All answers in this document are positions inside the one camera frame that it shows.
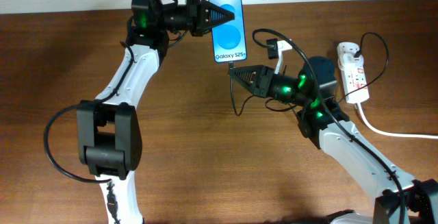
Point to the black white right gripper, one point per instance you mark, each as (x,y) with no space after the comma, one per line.
(266,74)

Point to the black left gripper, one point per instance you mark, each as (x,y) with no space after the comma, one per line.
(203,7)

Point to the blue Galaxy smartphone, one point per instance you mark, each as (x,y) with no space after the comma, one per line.
(229,41)

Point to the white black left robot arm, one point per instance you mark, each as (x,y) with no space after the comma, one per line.
(109,138)

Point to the white charger plug adapter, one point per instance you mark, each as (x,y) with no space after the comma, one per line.
(348,61)

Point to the white power strip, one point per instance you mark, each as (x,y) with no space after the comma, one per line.
(354,80)

